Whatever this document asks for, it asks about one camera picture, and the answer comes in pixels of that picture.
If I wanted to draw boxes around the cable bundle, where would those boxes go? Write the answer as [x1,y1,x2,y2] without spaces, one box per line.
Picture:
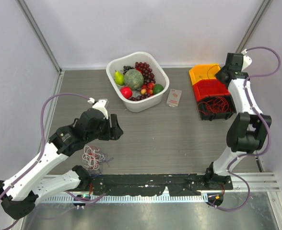
[82,144,114,178]

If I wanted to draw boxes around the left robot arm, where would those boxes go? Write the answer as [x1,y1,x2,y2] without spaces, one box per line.
[0,108,123,220]

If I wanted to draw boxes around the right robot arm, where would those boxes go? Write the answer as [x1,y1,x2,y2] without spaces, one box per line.
[204,53,272,189]

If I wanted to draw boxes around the yellow storage bin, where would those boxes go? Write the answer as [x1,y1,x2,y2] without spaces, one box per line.
[188,64,221,85]

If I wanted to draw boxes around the white plastic basket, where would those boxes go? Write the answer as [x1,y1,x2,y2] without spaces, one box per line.
[106,51,170,113]

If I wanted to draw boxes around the red storage bin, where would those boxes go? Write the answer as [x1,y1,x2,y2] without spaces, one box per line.
[192,79,230,102]

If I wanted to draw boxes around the red apple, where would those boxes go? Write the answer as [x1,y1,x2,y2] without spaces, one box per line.
[120,86,133,99]

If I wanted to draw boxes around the black storage bin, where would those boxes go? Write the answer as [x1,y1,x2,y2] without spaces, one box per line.
[197,95,236,121]

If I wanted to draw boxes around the dark red grapes front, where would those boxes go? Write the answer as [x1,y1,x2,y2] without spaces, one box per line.
[129,92,153,101]

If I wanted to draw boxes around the green pear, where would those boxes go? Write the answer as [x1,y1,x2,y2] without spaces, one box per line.
[114,71,124,86]

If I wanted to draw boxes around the red yellow cherries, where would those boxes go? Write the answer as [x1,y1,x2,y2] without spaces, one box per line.
[140,82,155,95]

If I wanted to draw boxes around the green melon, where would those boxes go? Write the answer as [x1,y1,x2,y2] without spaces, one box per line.
[124,69,144,90]

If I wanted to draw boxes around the green lime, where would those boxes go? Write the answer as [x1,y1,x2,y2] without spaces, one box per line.
[153,84,164,95]

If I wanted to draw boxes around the red grape bunch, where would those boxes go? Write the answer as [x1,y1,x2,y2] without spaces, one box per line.
[134,62,156,84]

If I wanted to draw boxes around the white red card box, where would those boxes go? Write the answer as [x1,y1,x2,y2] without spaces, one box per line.
[166,89,182,107]

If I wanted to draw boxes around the dark purple grape bunch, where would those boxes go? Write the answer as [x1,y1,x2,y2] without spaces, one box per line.
[123,66,134,75]

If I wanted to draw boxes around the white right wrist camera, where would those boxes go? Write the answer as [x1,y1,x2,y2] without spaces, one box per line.
[241,49,252,72]

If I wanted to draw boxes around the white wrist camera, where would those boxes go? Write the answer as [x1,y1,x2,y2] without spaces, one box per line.
[87,98,109,119]
[241,49,252,72]

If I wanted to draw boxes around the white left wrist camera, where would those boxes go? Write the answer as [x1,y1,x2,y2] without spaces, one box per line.
[87,98,109,119]

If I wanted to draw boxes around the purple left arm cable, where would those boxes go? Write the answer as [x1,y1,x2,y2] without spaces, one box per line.
[0,92,90,230]

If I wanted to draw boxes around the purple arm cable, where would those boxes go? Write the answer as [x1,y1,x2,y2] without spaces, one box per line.
[208,46,281,211]
[0,92,90,230]

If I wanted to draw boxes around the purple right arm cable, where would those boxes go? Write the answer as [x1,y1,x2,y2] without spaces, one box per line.
[208,46,281,211]

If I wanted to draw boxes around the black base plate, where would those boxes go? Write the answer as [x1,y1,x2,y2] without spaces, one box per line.
[91,173,233,196]

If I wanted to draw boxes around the aluminium rail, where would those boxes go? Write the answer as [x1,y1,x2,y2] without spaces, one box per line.
[41,173,280,206]

